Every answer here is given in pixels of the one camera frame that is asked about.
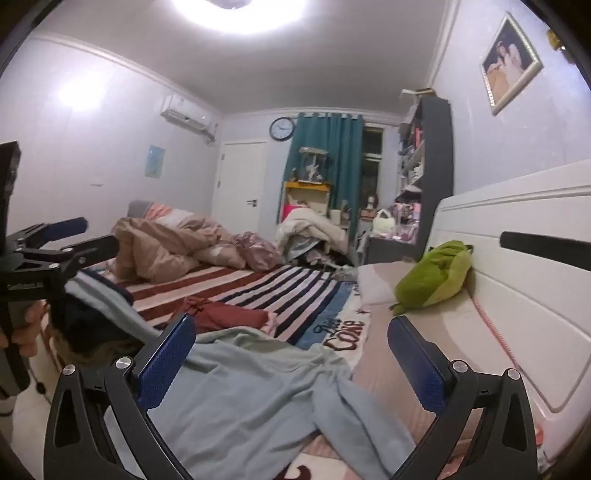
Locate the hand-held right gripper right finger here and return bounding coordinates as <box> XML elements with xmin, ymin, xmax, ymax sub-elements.
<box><xmin>387</xmin><ymin>315</ymin><xmax>539</xmax><ymax>480</ymax></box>

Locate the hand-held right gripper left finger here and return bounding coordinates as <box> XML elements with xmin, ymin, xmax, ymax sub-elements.
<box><xmin>44</xmin><ymin>313</ymin><xmax>199</xmax><ymax>480</ymax></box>

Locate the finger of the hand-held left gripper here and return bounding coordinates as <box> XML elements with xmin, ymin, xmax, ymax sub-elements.
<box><xmin>7</xmin><ymin>217</ymin><xmax>89</xmax><ymax>252</ymax></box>
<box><xmin>21</xmin><ymin>234</ymin><xmax>121</xmax><ymax>280</ymax></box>

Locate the light blue garment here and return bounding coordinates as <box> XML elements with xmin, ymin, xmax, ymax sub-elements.
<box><xmin>104</xmin><ymin>325</ymin><xmax>416</xmax><ymax>480</ymax></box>

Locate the person's left hand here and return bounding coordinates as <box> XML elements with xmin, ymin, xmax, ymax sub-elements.
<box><xmin>0</xmin><ymin>302</ymin><xmax>48</xmax><ymax>357</ymax></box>

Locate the grey striped garment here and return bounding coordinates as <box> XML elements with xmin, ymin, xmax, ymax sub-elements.
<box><xmin>65</xmin><ymin>269</ymin><xmax>160</xmax><ymax>344</ymax></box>

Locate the beige ribbed pillow cover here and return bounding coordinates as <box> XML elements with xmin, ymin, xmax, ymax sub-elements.
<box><xmin>351</xmin><ymin>295</ymin><xmax>505</xmax><ymax>462</ymax></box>

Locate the beige duvet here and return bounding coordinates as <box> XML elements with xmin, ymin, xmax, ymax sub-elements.
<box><xmin>111</xmin><ymin>215</ymin><xmax>247</xmax><ymax>282</ymax></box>

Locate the red garment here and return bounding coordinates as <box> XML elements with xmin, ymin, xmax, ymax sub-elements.
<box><xmin>168</xmin><ymin>296</ymin><xmax>278</xmax><ymax>334</ymax></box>

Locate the pink striped pillow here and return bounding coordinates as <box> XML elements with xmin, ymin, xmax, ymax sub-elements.
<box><xmin>127</xmin><ymin>200</ymin><xmax>195</xmax><ymax>228</ymax></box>

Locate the dark garment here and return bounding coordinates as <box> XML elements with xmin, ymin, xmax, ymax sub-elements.
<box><xmin>50</xmin><ymin>295</ymin><xmax>146</xmax><ymax>367</ymax></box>

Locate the green plush toy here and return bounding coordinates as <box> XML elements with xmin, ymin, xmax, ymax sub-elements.
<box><xmin>390</xmin><ymin>240</ymin><xmax>475</xmax><ymax>317</ymax></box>

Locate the white pillow pink stitching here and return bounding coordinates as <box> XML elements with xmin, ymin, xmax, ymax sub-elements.
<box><xmin>355</xmin><ymin>261</ymin><xmax>520</xmax><ymax>384</ymax></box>

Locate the white headboard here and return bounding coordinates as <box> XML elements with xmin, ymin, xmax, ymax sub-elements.
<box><xmin>418</xmin><ymin>159</ymin><xmax>591</xmax><ymax>472</ymax></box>

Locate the white bag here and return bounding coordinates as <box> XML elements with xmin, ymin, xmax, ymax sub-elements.
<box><xmin>372</xmin><ymin>209</ymin><xmax>398</xmax><ymax>236</ymax></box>

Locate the pink floral pillow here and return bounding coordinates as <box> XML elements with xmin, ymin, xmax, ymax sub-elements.
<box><xmin>233</xmin><ymin>231</ymin><xmax>286</xmax><ymax>274</ymax></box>

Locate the white door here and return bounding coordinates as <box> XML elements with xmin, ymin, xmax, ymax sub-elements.
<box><xmin>215</xmin><ymin>141</ymin><xmax>269</xmax><ymax>234</ymax></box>

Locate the white air conditioner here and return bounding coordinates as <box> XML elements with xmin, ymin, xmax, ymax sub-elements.
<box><xmin>160</xmin><ymin>95</ymin><xmax>218</xmax><ymax>139</ymax></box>

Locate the pile of white bedding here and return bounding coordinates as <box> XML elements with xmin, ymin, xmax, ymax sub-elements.
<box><xmin>276</xmin><ymin>205</ymin><xmax>352</xmax><ymax>266</ymax></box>

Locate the dark bookshelf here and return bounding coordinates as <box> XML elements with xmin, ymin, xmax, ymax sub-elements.
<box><xmin>367</xmin><ymin>96</ymin><xmax>455</xmax><ymax>266</ymax></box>

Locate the window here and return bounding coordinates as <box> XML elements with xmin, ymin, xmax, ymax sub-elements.
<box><xmin>360</xmin><ymin>124</ymin><xmax>386</xmax><ymax>208</ymax></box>

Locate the yellow shelf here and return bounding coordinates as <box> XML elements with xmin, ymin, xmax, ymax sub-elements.
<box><xmin>283</xmin><ymin>180</ymin><xmax>333</xmax><ymax>217</ymax></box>

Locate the teal curtain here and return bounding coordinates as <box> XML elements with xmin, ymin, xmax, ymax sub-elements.
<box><xmin>283</xmin><ymin>112</ymin><xmax>366</xmax><ymax>241</ymax></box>

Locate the ceiling lamp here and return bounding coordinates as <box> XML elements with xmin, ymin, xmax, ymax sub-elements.
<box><xmin>171</xmin><ymin>0</ymin><xmax>310</xmax><ymax>35</ymax></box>

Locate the framed picture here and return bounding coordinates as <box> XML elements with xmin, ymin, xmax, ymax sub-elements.
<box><xmin>480</xmin><ymin>11</ymin><xmax>544</xmax><ymax>116</ymax></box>

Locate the blue wall poster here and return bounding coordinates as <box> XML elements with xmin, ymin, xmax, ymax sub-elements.
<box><xmin>144</xmin><ymin>145</ymin><xmax>166</xmax><ymax>178</ymax></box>

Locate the round wall clock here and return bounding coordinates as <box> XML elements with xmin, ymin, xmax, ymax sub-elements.
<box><xmin>269</xmin><ymin>117</ymin><xmax>295</xmax><ymax>141</ymax></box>

